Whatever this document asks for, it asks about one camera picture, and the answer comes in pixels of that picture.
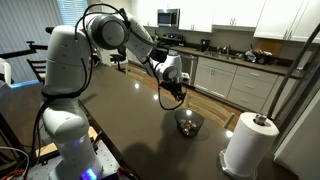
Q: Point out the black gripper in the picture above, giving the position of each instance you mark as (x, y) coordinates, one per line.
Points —
(175, 89)

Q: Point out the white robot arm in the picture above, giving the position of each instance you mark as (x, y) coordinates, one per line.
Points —
(69, 51)

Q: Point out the stainless dishwasher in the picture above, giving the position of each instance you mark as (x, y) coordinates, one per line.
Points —
(189, 65)

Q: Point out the white wooden chair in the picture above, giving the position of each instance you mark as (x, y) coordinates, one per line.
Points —
(209, 110)

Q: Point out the black coffee maker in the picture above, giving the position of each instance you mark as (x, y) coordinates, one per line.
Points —
(205, 44)

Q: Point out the black stove range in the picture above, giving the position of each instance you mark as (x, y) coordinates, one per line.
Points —
(163, 44)

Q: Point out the kitchen faucet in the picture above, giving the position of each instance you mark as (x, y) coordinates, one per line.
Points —
(224, 50)

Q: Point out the white lower drawer cabinets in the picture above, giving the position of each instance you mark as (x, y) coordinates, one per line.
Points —
(246, 87)

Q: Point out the microwave oven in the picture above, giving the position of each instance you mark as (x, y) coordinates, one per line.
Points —
(168, 17)

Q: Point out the white paper towel roll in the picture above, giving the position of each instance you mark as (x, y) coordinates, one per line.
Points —
(251, 140)

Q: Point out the white upper cabinets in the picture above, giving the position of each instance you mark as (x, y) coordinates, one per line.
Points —
(289, 20)

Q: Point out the dark wooden chair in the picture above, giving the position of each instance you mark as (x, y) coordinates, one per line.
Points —
(39, 68)

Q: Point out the black camera on stand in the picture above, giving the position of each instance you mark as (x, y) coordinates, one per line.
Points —
(49, 29)

